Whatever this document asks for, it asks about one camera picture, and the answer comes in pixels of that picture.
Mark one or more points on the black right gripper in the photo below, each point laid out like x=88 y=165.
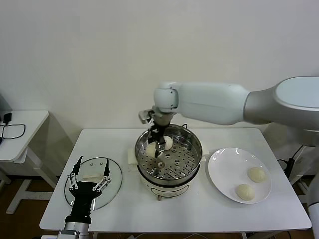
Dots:
x=158 y=132

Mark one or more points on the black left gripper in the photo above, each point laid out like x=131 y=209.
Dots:
x=83 y=199

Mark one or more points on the white steamed baozi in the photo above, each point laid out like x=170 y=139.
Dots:
x=245 y=192
x=150 y=150
x=256 y=174
x=169 y=143

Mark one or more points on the round glass lid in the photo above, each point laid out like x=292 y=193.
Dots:
x=114 y=174

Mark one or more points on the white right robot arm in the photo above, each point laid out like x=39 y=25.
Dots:
x=211 y=102

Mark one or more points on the stainless steel steamer basket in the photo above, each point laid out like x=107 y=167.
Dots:
x=192 y=152

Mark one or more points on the white electric cooker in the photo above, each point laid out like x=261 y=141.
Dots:
x=169 y=190

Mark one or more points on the white round plate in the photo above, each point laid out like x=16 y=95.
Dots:
x=224 y=169

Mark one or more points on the white side table with adapter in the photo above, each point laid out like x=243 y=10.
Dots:
x=30 y=124

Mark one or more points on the black power adapter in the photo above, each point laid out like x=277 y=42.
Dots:
x=7 y=118

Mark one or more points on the white side table with laptop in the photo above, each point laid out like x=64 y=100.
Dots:
x=302 y=189

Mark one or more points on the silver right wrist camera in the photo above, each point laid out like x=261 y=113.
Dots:
x=144 y=115

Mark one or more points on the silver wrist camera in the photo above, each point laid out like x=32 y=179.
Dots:
x=69 y=232
x=144 y=115

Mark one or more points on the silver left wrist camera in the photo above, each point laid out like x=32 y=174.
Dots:
x=69 y=232

